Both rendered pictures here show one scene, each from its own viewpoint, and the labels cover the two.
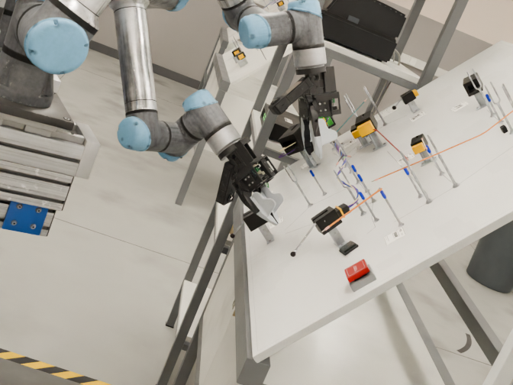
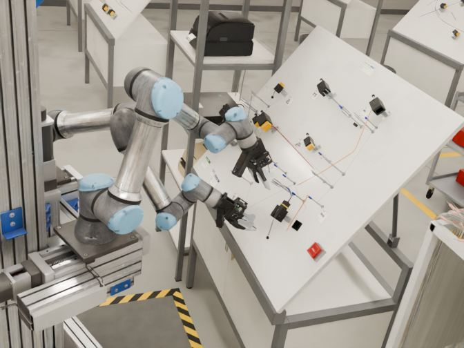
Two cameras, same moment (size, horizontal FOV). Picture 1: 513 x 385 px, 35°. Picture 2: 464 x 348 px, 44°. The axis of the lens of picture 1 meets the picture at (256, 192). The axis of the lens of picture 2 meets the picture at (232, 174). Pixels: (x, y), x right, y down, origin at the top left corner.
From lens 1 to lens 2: 98 cm
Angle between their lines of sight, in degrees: 20
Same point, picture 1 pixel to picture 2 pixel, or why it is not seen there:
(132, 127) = (165, 220)
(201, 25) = not seen: outside the picture
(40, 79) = not seen: hidden behind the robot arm
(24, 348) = not seen: hidden behind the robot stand
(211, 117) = (202, 190)
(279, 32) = (229, 139)
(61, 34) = (129, 215)
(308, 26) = (242, 127)
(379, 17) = (238, 32)
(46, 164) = (127, 259)
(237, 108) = (125, 52)
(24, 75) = (102, 228)
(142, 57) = (153, 177)
